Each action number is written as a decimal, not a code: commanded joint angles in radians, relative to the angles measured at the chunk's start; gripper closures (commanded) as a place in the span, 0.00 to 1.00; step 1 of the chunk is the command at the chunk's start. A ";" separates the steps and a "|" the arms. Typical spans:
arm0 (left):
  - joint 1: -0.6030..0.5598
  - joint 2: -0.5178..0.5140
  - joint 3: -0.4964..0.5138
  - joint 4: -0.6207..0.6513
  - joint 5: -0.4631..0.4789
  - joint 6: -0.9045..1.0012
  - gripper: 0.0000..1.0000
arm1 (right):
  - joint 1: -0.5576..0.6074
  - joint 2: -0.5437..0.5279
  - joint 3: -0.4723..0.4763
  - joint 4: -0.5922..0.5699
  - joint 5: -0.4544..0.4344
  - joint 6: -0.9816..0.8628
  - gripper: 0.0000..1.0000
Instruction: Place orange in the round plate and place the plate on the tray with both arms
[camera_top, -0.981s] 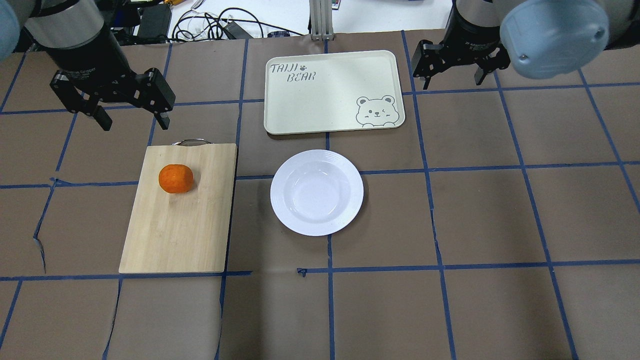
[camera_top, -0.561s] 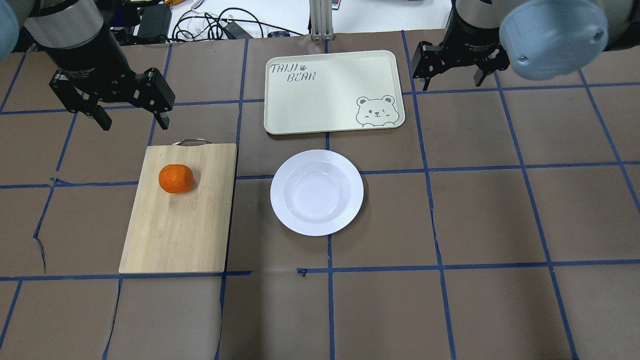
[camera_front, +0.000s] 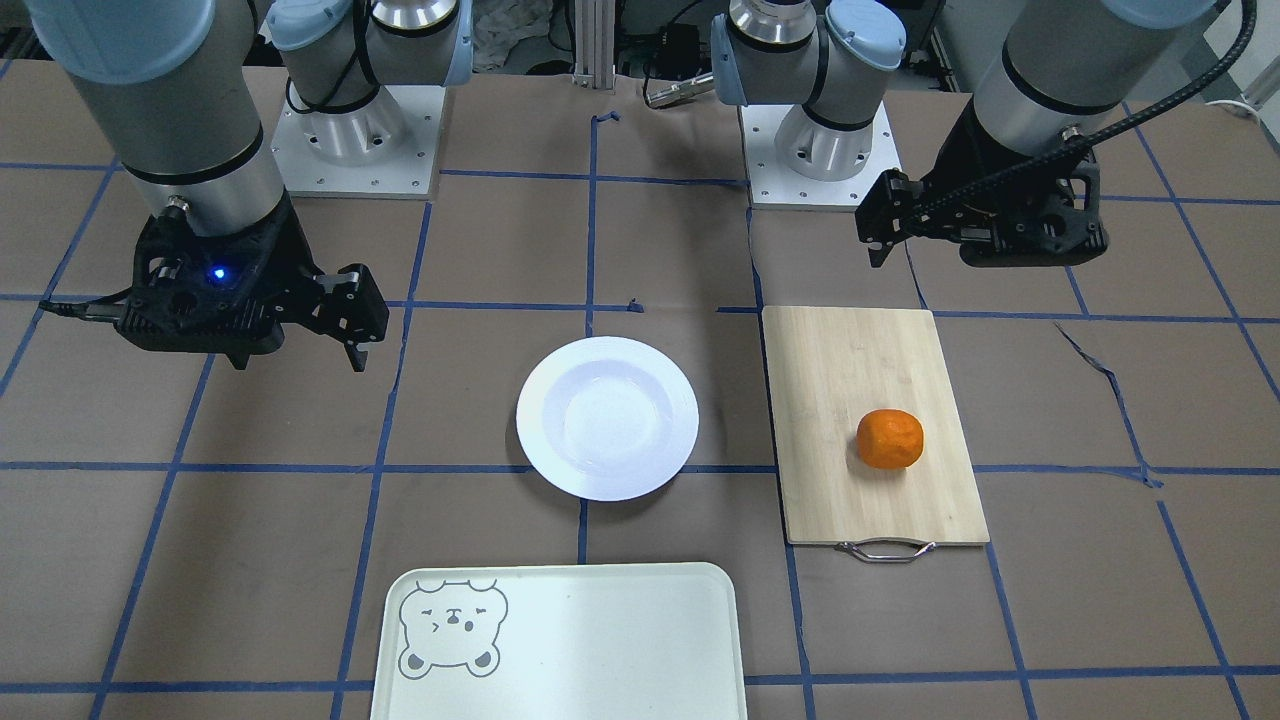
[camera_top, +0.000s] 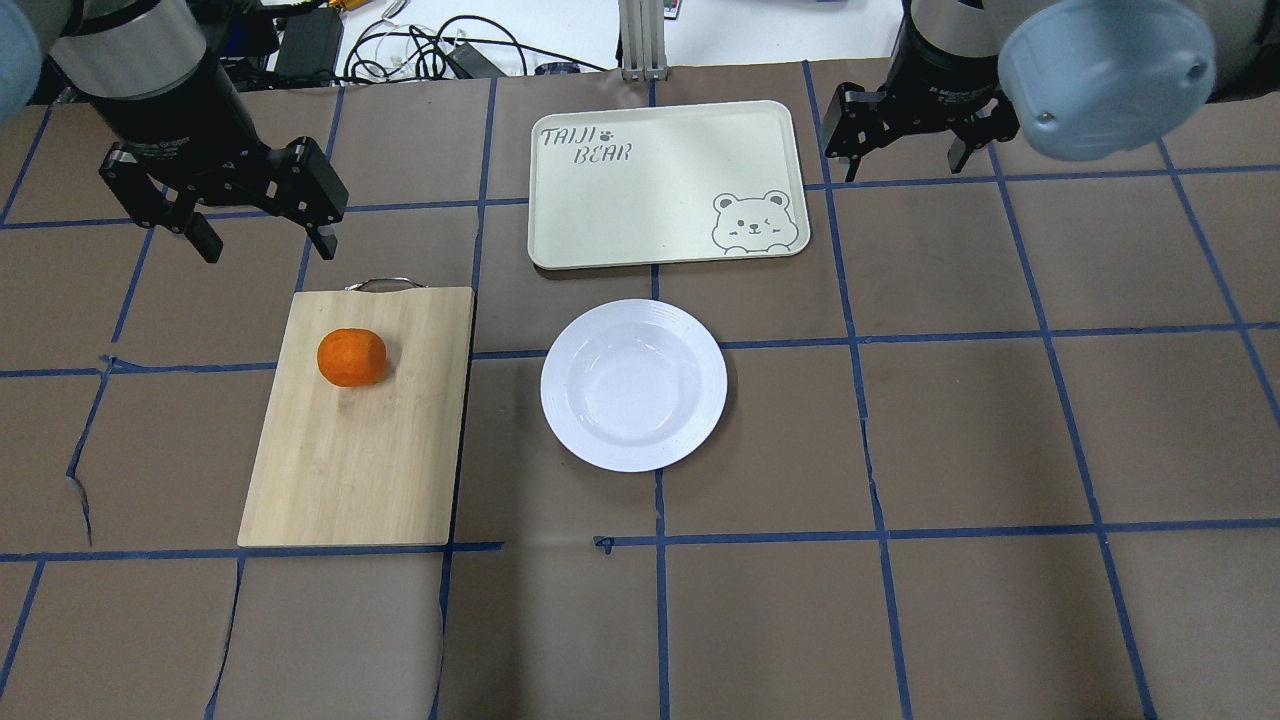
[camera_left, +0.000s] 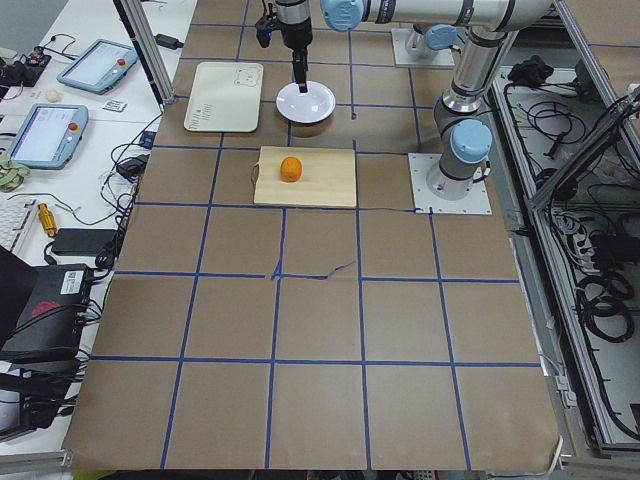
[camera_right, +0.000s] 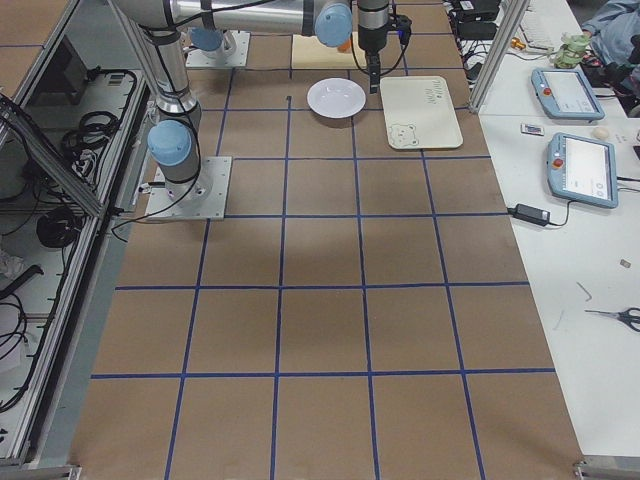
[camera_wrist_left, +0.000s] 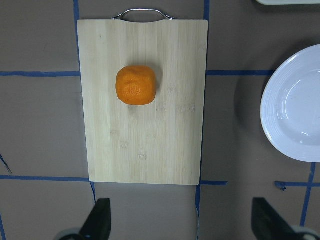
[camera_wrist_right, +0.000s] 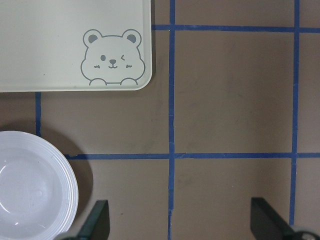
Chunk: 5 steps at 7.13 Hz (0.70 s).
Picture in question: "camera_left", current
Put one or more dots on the aluminium frame post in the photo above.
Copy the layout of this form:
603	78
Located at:
131	14

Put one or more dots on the orange fruit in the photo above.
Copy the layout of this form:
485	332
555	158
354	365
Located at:
291	169

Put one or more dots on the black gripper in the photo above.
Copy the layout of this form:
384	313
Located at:
295	34

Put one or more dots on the cream bear tray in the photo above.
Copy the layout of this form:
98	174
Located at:
225	97

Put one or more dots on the wooden cutting board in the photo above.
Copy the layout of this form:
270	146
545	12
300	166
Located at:
328	178

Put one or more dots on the near blue teach pendant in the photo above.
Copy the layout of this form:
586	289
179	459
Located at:
49	136

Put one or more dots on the white keyboard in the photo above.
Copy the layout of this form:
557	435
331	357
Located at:
17	217

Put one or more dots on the white round plate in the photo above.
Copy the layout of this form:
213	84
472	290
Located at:
314	106

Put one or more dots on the black power adapter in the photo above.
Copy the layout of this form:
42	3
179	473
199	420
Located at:
82	242

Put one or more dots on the black computer box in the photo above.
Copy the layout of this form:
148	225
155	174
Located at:
41	311

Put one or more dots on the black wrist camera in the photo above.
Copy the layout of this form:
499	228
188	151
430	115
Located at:
265	25

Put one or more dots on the brown paper table cover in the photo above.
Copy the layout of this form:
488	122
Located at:
247	336

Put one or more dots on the blue teach pendant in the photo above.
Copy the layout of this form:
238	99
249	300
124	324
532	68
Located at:
99	67
49	136

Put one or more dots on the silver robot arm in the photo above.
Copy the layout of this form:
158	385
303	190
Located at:
491	27
426	38

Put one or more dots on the gold metal cylinder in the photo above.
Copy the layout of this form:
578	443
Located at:
47	220

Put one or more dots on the aluminium side frame rail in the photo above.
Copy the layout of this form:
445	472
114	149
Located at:
572	170

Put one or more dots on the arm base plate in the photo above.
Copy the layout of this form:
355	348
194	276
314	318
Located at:
434	193
442	59

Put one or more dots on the far blue teach pendant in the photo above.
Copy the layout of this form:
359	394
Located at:
99	67

